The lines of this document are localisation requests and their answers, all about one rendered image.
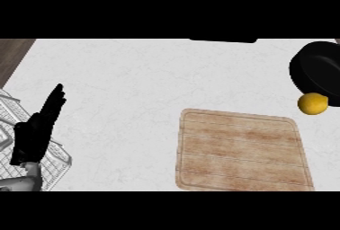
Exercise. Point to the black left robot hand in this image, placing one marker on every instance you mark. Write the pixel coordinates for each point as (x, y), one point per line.
(39, 125)

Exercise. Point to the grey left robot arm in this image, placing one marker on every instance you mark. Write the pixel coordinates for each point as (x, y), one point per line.
(27, 179)

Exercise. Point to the wooden cutting board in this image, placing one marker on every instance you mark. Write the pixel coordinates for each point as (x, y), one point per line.
(241, 149)

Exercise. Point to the yellow lemon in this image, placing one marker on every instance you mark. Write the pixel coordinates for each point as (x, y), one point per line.
(312, 103)

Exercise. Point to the black pot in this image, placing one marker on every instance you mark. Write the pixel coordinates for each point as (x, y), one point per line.
(318, 72)

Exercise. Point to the brown wooden panel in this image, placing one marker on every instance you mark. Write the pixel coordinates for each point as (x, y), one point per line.
(12, 55)

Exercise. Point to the black appliance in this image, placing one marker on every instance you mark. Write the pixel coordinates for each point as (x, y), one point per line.
(224, 40)

